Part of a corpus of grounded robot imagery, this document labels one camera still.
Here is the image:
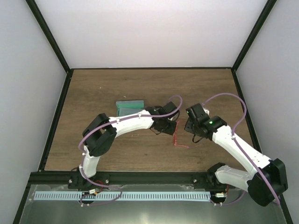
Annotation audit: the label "red transparent sunglasses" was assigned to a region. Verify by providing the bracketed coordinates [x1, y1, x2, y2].
[173, 120, 189, 148]

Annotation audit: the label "blue green glasses case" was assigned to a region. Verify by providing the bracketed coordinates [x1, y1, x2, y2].
[115, 100, 144, 116]

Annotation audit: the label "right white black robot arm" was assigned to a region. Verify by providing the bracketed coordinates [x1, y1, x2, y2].
[185, 104, 288, 207]

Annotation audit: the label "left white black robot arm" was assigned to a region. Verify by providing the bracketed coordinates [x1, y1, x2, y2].
[78, 101, 180, 189]

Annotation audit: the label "clear plastic sheet cover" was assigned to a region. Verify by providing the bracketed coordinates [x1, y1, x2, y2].
[20, 185, 285, 224]

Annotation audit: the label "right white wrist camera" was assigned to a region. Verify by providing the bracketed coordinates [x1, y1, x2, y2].
[203, 107, 210, 115]

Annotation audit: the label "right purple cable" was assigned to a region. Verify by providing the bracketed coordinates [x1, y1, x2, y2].
[203, 92, 281, 206]

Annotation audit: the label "purple cable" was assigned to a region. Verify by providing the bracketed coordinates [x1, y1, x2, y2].
[203, 92, 281, 206]
[78, 95, 183, 208]

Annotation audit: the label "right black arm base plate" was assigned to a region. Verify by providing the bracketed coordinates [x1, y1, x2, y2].
[191, 172, 234, 191]

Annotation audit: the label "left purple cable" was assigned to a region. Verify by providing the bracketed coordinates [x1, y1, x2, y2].
[78, 95, 183, 208]

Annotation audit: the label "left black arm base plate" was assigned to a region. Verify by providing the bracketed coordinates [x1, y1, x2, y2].
[68, 171, 108, 190]

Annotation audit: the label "black aluminium frame rail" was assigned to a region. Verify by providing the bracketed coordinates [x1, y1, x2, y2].
[29, 171, 276, 186]

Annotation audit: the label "light blue slotted cable duct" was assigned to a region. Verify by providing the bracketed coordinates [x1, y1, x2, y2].
[34, 191, 211, 202]

